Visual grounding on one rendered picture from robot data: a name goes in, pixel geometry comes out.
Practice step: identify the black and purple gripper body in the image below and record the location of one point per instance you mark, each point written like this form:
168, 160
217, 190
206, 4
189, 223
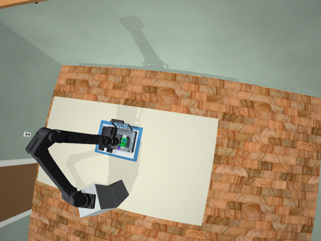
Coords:
118, 141

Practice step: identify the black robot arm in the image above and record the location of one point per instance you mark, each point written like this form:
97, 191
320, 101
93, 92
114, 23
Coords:
38, 148

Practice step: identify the green circuit board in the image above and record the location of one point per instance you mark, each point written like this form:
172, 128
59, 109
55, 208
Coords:
123, 142

